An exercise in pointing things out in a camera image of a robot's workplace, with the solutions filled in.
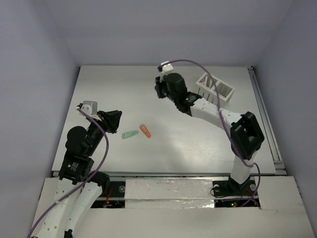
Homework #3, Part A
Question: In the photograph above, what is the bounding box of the green utility knife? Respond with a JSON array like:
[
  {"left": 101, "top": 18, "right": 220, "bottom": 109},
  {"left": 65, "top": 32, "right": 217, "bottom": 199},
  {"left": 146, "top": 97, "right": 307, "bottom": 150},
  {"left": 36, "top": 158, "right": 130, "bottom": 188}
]
[{"left": 122, "top": 130, "right": 139, "bottom": 139}]

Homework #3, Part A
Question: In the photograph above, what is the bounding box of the orange utility knife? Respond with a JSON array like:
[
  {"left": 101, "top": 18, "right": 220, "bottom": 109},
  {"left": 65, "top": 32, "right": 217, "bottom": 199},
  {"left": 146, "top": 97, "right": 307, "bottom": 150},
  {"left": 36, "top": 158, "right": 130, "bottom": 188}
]
[{"left": 139, "top": 124, "right": 152, "bottom": 138}]

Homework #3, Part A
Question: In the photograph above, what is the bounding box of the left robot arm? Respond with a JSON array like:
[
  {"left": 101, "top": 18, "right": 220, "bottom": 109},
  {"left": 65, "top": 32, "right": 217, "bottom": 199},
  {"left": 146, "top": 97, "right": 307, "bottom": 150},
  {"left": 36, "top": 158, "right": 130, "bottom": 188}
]
[{"left": 28, "top": 104, "right": 122, "bottom": 238}]

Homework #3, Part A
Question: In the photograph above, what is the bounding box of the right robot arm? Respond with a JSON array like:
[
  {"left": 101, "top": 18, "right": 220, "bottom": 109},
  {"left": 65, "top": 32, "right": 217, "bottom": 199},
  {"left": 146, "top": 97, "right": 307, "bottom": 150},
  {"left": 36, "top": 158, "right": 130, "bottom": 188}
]
[{"left": 155, "top": 73, "right": 264, "bottom": 198}]

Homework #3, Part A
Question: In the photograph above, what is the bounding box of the white slotted organizer box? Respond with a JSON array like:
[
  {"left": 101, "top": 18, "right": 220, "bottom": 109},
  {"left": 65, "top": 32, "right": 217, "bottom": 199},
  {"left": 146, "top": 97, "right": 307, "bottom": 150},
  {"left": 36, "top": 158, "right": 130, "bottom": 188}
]
[{"left": 195, "top": 73, "right": 235, "bottom": 106}]

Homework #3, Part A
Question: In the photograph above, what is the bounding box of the white foam front block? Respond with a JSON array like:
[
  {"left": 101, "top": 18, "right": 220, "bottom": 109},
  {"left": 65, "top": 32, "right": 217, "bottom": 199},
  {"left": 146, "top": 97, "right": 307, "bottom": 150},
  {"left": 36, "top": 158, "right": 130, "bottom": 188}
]
[{"left": 124, "top": 178, "right": 214, "bottom": 209}]

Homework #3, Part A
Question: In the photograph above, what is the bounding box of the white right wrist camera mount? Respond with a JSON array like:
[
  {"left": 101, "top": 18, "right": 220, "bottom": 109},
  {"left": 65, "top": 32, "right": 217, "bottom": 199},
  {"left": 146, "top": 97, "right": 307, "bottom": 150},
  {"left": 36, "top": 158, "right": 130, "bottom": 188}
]
[{"left": 158, "top": 61, "right": 174, "bottom": 82}]

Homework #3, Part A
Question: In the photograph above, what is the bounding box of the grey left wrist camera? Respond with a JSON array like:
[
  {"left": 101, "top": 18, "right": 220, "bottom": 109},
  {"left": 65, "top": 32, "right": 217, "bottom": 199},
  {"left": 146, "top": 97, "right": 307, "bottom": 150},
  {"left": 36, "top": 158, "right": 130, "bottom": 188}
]
[{"left": 76, "top": 101, "right": 98, "bottom": 117}]

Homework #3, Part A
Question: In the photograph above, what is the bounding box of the aluminium side rail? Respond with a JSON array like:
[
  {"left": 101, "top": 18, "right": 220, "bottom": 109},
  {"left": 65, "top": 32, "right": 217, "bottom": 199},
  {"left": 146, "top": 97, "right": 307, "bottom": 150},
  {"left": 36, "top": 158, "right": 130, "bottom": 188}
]
[{"left": 248, "top": 66, "right": 287, "bottom": 176}]

